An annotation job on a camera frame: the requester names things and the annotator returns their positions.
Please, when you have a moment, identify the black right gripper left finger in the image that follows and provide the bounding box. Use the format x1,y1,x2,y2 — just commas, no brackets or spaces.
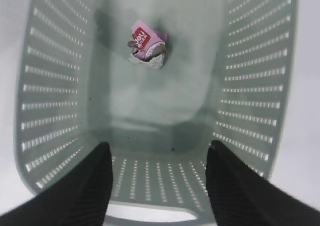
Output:
0,142,113,226

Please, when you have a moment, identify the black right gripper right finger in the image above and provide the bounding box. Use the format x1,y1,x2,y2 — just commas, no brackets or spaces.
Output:
205,140,320,226

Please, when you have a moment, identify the pink paper ball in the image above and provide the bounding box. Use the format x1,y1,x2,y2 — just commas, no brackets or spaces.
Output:
128,19,168,70

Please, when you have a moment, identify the green plastic woven basket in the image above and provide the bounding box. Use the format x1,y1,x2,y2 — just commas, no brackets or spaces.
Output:
15,0,298,225

